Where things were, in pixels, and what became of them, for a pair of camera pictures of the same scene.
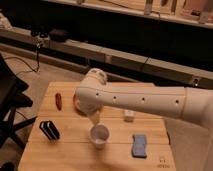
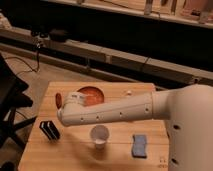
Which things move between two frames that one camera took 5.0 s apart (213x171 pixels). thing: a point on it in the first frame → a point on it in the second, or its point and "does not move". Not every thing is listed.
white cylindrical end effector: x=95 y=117 → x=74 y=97
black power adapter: x=59 y=35 does not move
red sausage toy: x=58 y=101 does not move
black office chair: x=12 y=97 does not move
